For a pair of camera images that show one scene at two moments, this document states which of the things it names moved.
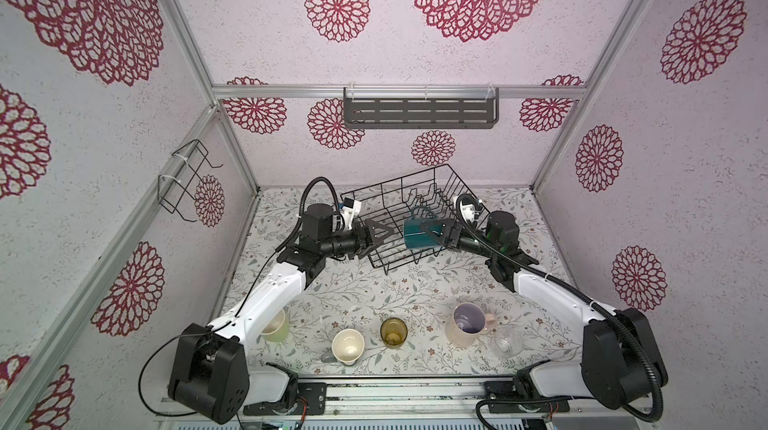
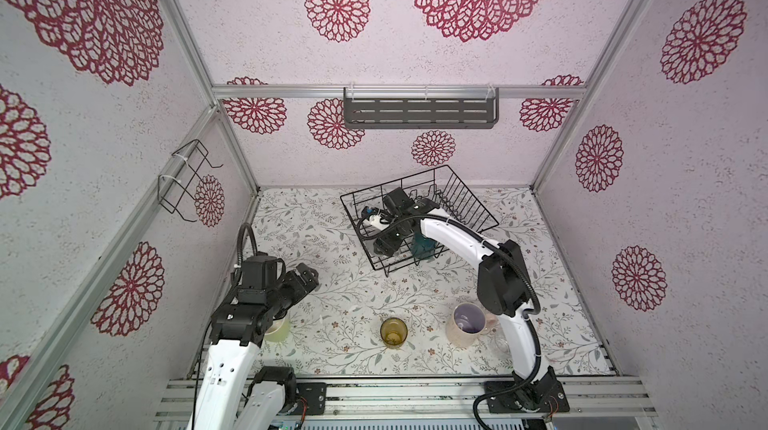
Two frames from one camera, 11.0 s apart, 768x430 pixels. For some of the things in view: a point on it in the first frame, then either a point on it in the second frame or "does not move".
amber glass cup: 393,332 does not move
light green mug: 278,329 does not move
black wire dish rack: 392,202 does not move
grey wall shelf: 421,107 does not move
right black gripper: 452,235 to 385,244
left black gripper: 362,242 to 300,289
